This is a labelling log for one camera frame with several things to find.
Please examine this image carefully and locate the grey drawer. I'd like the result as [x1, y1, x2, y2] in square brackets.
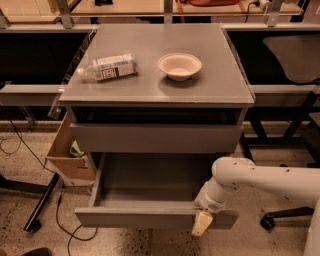
[70, 123, 243, 154]
[74, 152, 240, 231]

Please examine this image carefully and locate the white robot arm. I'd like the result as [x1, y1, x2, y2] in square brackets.
[192, 157, 320, 256]

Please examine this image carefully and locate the grey drawer cabinet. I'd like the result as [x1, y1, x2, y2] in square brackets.
[60, 24, 255, 166]

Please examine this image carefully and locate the grey top drawer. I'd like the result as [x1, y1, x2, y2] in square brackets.
[70, 123, 243, 154]

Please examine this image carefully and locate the black right table leg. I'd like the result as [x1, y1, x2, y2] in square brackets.
[240, 110, 285, 160]

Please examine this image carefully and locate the black table leg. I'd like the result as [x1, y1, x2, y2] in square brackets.
[0, 174, 60, 232]
[240, 110, 285, 160]

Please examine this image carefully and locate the brown cardboard box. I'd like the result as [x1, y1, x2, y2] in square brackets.
[46, 114, 95, 181]

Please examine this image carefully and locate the green cloth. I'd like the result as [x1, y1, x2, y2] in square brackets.
[69, 141, 84, 158]

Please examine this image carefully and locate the beige paper bowl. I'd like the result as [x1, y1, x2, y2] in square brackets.
[158, 53, 202, 81]

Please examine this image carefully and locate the dark shoe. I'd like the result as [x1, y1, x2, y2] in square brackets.
[21, 247, 51, 256]

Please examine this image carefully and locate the black left table leg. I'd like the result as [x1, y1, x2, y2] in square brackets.
[0, 174, 60, 232]

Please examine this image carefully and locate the black office chair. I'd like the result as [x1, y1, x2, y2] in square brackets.
[260, 33, 320, 232]

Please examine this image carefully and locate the black floor cable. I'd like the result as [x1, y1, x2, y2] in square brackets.
[0, 120, 99, 256]

